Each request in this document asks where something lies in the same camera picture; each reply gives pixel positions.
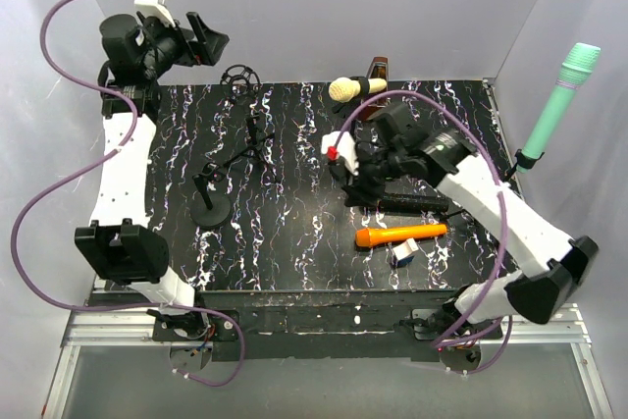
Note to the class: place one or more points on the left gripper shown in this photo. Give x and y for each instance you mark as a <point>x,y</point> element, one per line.
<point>193,53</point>

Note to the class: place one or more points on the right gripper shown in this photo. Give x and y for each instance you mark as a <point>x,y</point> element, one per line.
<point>355,195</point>

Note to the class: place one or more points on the black silver-mesh microphone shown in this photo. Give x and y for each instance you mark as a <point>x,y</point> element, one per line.
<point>413,203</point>

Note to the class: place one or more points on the orange microphone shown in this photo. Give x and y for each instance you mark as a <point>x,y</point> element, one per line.
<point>371,237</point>

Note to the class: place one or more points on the tripod shock-mount mic stand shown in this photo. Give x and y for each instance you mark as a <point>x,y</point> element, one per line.
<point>241,86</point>

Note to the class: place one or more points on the cream microphone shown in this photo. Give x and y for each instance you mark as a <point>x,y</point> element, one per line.
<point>344,89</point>

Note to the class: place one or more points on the short round-base mic stand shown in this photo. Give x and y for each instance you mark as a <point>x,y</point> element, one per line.
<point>209,210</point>

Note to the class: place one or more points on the round-base stand for cream mic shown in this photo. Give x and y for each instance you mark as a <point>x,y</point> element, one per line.
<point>343,90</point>

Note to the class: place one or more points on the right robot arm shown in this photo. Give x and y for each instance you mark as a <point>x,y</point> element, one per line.
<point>551,263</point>

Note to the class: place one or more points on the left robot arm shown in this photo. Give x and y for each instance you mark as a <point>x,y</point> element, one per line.
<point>117,243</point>

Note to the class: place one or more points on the tripod stand for green mic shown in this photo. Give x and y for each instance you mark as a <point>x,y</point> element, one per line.
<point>515,166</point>

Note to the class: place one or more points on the green microphone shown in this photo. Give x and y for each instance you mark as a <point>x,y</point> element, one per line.
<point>574,72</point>

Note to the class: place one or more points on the small white blue box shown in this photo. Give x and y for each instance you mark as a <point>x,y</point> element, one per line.
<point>404,253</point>

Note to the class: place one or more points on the brown metronome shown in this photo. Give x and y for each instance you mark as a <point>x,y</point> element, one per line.
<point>378,73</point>

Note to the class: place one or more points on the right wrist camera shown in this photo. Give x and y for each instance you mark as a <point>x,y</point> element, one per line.
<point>339,146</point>

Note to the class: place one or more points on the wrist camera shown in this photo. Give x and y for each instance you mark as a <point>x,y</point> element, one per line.
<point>157,9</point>
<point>339,146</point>

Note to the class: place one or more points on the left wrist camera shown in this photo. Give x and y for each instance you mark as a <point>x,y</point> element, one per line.
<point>157,9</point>

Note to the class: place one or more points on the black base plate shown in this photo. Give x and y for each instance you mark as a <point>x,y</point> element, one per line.
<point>317,324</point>

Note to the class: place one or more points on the aluminium rail frame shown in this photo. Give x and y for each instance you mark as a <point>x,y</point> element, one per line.
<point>115,317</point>

